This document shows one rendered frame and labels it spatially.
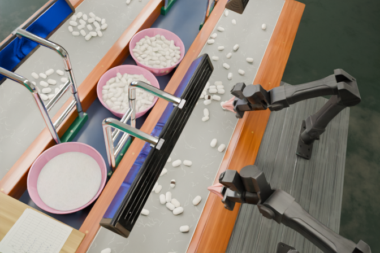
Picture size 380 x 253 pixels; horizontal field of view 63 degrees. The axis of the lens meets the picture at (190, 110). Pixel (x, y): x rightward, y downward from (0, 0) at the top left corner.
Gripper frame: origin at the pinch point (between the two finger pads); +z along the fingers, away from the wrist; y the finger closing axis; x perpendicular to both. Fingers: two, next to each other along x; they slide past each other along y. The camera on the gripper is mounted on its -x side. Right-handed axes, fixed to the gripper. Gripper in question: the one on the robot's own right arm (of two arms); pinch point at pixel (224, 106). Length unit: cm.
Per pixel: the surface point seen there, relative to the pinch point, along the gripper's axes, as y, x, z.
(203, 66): 12.5, -32.2, -14.0
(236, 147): 16.1, 8.4, -7.8
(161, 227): 57, 0, 4
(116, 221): 68, -34, -15
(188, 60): -17.5, -15.8, 18.8
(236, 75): -22.9, 2.4, 3.1
